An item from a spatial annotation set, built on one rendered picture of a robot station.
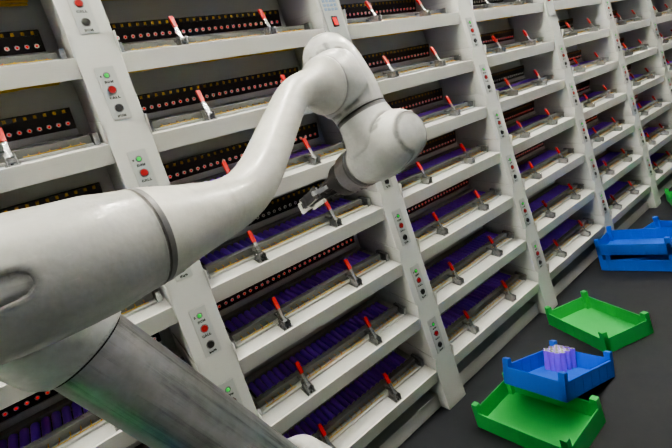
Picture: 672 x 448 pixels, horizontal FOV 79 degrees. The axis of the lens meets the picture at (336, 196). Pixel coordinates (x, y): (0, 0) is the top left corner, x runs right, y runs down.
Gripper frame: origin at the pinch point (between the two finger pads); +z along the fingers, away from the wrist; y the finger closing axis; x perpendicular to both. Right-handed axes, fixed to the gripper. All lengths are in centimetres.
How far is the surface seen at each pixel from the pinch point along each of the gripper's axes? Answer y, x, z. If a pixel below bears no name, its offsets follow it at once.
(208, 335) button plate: -31.3, -18.3, 19.4
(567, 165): 154, -28, 22
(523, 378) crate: 45, -75, 8
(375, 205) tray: 33.4, -6.3, 20.0
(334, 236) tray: 12.5, -9.8, 18.0
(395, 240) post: 34.3, -19.6, 19.9
